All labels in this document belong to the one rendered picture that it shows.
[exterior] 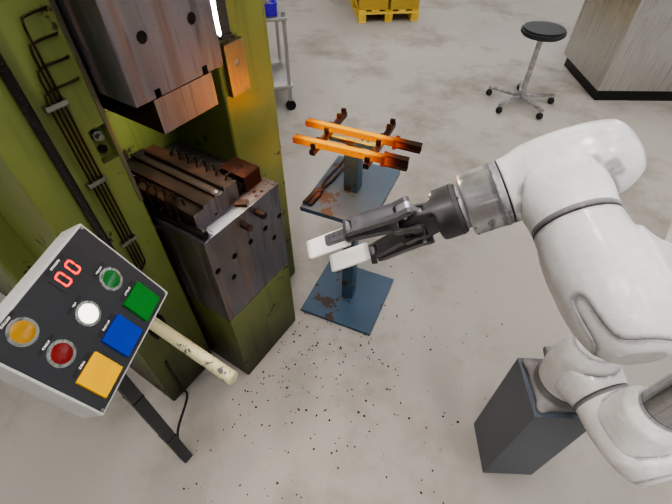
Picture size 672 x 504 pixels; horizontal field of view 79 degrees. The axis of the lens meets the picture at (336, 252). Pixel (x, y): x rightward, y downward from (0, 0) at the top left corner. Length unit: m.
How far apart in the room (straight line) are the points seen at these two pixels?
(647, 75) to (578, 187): 4.32
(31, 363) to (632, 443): 1.33
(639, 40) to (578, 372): 3.67
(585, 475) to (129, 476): 1.87
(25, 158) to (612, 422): 1.54
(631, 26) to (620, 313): 4.12
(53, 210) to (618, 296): 1.21
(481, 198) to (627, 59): 4.15
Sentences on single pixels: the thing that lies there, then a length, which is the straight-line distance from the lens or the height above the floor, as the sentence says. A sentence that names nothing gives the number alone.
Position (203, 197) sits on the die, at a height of 0.99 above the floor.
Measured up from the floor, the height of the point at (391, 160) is 1.03.
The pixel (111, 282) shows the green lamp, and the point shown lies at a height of 1.09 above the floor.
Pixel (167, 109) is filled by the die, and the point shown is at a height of 1.33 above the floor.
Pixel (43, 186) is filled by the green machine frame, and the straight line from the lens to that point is 1.25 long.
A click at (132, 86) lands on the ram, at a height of 1.42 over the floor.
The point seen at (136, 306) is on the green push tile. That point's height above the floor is 1.02.
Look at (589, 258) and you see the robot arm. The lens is 0.51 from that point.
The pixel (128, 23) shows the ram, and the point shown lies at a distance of 1.11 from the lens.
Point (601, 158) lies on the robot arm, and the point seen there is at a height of 1.58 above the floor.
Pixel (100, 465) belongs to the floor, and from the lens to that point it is 2.15.
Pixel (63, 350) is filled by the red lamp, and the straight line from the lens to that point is 1.03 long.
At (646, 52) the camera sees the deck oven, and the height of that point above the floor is 0.45.
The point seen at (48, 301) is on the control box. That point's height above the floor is 1.16.
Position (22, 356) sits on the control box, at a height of 1.14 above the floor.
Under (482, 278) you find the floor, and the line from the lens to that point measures 2.53.
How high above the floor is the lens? 1.85
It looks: 47 degrees down
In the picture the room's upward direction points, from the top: straight up
